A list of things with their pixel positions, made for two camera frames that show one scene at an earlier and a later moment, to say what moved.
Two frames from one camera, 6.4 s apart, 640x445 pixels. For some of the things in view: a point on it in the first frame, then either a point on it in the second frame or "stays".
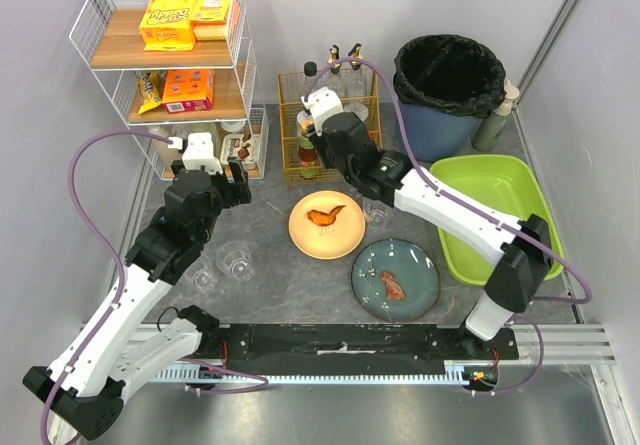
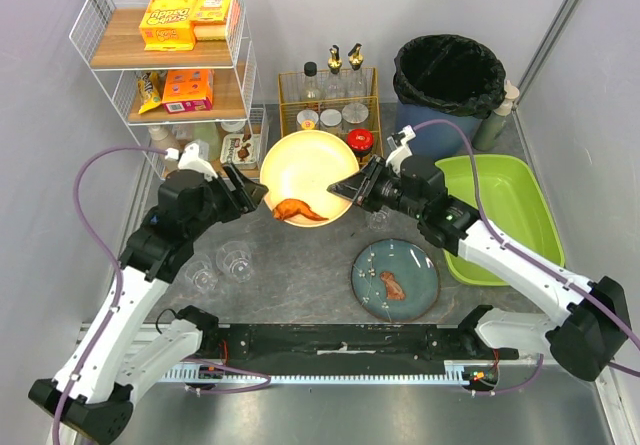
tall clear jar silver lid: (358, 109) stays
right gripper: (317, 145) -> (373, 183)
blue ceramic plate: (413, 269) stays
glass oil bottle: (337, 76) stays
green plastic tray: (498, 185) stays
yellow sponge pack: (209, 15) stays
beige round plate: (327, 242) -> (303, 166)
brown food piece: (392, 287) stays
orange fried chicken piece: (322, 219) -> (289, 208)
